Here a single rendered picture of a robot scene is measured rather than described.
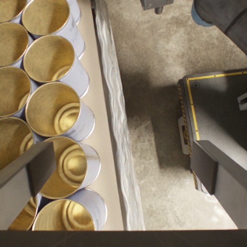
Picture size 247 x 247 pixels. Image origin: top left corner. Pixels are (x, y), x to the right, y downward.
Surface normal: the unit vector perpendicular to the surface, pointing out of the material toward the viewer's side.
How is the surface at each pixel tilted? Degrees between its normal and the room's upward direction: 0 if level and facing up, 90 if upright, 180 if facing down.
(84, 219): 2
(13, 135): 89
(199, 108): 0
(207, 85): 0
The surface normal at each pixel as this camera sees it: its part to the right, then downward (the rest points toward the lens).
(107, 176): 0.00, -0.22
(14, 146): 1.00, 0.04
